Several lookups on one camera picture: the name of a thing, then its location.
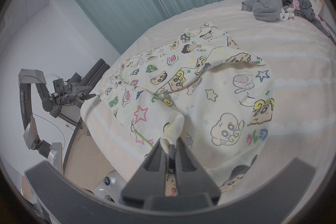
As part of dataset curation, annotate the black chest of drawers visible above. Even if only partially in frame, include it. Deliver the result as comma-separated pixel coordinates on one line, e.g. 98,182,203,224
79,58,111,89

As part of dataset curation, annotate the pile of clothes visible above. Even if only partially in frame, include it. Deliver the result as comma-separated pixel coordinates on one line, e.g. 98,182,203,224
241,0,336,43

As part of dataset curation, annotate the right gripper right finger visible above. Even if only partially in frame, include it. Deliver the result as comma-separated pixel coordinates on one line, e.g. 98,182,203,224
174,138,221,204

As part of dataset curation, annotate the white printed pyjama top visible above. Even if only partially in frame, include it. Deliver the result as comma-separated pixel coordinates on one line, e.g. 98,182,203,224
97,22,276,197

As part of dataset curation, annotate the bed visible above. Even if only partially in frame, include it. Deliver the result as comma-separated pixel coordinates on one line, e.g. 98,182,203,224
63,0,336,192

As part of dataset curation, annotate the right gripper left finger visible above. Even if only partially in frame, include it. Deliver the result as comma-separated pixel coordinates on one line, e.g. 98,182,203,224
121,139,169,207

